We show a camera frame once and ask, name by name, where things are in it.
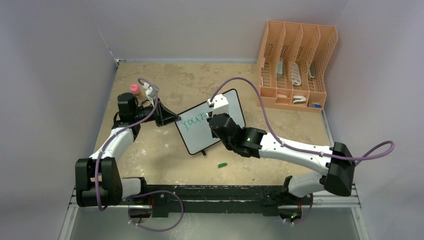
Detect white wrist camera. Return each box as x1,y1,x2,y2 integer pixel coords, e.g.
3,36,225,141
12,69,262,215
206,94,229,117
143,84,160,101

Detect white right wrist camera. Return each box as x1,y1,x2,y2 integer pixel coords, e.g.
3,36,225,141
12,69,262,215
206,94,229,117

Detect white whiteboard black frame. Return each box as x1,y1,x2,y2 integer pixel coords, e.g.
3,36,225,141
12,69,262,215
175,88,246,155

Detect white perforated object in organizer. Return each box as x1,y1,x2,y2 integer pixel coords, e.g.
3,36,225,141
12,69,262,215
291,63,302,87

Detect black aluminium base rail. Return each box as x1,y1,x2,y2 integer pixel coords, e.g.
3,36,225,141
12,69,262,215
67,183,362,220

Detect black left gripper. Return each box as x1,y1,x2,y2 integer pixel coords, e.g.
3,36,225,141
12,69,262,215
133,98,181,128

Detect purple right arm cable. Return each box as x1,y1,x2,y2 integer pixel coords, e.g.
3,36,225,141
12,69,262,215
209,77,396,226

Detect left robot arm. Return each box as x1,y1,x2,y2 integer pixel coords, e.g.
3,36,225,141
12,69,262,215
75,92,181,209

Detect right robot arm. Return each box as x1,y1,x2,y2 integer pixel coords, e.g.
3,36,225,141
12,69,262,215
207,113,356,204

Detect peach plastic file organizer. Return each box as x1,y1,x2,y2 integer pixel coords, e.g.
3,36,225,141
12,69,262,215
256,20,338,113

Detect blue small box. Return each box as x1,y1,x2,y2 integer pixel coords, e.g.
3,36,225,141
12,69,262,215
307,102,323,109

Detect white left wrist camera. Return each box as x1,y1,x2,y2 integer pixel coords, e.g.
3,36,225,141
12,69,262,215
143,84,160,101

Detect white stapler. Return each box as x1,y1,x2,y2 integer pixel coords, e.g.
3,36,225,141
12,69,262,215
292,95,307,105

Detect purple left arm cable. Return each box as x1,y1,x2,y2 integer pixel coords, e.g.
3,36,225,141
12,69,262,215
95,78,185,233

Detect green marker cap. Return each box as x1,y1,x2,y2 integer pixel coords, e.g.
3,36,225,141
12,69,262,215
217,162,228,168

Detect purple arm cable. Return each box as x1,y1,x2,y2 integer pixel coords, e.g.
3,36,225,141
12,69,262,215
209,77,396,226
95,78,185,233

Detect pink lid crayon bottle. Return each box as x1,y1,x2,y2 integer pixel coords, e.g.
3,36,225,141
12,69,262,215
129,84,143,102

